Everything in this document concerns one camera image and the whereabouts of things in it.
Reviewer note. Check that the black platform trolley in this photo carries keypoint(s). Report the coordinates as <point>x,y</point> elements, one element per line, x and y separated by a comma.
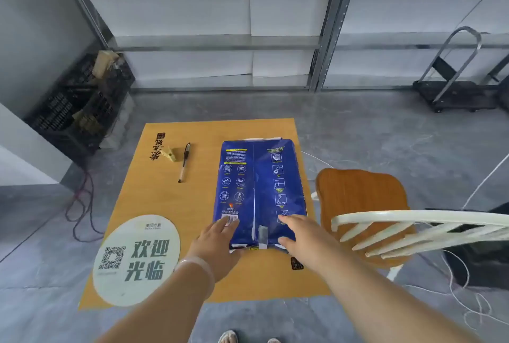
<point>453,94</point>

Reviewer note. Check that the wooden clothes peg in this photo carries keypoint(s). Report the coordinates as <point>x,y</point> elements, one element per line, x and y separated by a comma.
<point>168,155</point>

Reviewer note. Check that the beige and black pen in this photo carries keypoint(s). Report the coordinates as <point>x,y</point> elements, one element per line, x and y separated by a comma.
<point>184,164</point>

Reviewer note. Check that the blue plastic package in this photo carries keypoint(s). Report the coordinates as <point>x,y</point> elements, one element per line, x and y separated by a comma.
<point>260,184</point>

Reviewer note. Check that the person's right foot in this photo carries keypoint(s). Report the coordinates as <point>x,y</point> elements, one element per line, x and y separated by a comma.
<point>273,340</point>

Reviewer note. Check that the person's right thumb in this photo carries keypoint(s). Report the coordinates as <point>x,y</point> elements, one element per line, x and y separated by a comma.
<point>286,243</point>

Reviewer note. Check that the person's foot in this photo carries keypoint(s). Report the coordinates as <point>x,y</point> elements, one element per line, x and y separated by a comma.
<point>273,340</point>
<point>228,336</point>

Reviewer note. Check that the person's left foot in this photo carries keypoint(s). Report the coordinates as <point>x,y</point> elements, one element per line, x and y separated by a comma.
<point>228,336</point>

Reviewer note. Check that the round white printed sign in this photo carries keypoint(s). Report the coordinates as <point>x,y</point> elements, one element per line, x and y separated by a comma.
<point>137,261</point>

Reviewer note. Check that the person's right forearm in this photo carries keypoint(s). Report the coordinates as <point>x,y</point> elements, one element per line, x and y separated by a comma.
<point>381,307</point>

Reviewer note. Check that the person's left hand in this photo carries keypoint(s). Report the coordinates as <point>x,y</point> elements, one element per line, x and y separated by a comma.
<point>210,245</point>

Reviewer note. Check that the person's right hand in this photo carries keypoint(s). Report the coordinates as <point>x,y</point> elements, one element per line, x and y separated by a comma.
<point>310,243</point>

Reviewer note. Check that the black bag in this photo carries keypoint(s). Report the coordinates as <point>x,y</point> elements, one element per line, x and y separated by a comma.
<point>485,255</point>

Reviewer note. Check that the grey metal shelving unit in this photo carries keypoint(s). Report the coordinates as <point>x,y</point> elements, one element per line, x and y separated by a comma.
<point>206,42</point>
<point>397,42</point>

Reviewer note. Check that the wooden chair with white back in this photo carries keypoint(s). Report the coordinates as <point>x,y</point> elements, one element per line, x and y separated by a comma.
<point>358,199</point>

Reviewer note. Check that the folded cardboard piece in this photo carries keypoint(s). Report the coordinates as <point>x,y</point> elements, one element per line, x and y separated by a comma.
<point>104,62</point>

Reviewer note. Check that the person's left forearm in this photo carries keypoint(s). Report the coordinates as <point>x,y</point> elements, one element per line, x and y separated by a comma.
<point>167,311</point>

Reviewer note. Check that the person's left thumb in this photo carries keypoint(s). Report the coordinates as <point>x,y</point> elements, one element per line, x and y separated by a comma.
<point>237,256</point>

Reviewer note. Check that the black plastic crates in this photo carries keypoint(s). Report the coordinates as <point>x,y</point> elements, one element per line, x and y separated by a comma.
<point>79,108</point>

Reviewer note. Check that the white cabinet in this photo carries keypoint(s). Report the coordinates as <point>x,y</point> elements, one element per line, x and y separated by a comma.
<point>28,152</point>

